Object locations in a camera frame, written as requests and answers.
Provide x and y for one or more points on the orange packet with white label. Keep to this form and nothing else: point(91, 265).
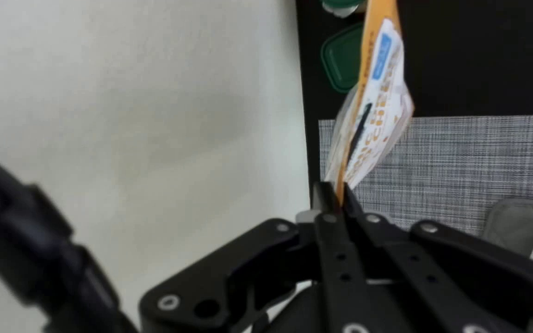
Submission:
point(378, 104)

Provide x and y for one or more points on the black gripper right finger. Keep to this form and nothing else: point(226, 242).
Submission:
point(439, 270)

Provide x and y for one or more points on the green plastic lid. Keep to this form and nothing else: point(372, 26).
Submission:
point(343, 57)

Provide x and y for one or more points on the black box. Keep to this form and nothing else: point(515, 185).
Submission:
point(481, 55)

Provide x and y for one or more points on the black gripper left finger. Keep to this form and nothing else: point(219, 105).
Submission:
point(291, 270)

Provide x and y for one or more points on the grey woven placemat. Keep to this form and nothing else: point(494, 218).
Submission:
point(463, 166)

